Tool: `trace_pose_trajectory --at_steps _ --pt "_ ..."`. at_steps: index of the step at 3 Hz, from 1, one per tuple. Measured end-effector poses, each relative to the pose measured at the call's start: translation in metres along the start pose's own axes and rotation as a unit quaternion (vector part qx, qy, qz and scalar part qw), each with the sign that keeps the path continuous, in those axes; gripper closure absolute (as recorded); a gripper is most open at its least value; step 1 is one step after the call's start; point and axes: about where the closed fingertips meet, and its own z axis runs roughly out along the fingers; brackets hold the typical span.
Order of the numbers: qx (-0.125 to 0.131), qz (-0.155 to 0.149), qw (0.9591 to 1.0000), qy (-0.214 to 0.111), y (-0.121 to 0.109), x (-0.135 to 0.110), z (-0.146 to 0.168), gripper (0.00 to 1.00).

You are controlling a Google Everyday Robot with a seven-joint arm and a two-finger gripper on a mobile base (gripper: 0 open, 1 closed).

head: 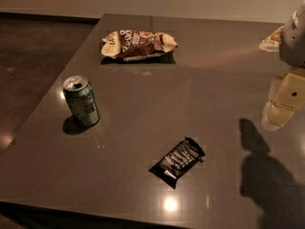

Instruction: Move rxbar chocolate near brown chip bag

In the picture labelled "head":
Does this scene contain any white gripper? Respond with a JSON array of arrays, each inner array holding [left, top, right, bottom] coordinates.
[[258, 1, 305, 131]]

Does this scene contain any black rxbar chocolate bar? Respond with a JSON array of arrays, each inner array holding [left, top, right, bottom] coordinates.
[[149, 137, 206, 189]]

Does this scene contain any brown chip bag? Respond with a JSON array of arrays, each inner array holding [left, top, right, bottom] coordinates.
[[101, 30, 178, 62]]

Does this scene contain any green soda can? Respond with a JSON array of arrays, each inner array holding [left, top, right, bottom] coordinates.
[[63, 75, 99, 127]]

